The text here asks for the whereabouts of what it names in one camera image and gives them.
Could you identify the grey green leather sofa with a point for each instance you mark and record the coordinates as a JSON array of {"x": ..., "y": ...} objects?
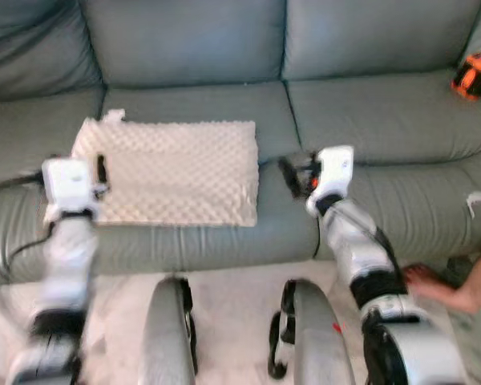
[{"x": 369, "y": 112}]

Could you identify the silver right robot leg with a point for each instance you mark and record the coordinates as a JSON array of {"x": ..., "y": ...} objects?
[{"x": 317, "y": 337}]

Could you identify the silver robot leg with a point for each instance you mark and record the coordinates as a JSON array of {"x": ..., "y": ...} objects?
[
  {"x": 317, "y": 337},
  {"x": 164, "y": 337}
]

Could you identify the beige bumpy foam pillow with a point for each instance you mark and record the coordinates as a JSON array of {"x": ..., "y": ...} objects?
[{"x": 176, "y": 172}]

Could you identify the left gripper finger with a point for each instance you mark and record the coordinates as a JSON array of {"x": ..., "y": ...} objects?
[{"x": 103, "y": 168}]

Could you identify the white paper scrap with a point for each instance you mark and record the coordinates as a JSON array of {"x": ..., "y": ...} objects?
[{"x": 475, "y": 200}]

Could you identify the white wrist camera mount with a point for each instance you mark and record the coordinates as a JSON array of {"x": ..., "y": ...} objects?
[
  {"x": 335, "y": 170},
  {"x": 68, "y": 186}
]

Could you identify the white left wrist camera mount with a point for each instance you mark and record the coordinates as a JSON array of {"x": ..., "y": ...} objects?
[{"x": 68, "y": 186}]

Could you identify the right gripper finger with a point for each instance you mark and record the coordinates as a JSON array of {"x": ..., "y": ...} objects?
[{"x": 289, "y": 172}]

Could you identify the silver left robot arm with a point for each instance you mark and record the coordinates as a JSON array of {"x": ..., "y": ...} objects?
[{"x": 64, "y": 265}]

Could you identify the silver left robot leg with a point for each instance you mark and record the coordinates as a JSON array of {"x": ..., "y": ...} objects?
[{"x": 164, "y": 337}]

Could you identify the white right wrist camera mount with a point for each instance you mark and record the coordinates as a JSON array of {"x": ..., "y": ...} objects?
[{"x": 335, "y": 170}]

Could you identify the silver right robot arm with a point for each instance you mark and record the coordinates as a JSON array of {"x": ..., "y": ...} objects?
[{"x": 357, "y": 241}]

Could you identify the orange black device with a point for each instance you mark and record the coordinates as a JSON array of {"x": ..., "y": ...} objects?
[{"x": 474, "y": 76}]

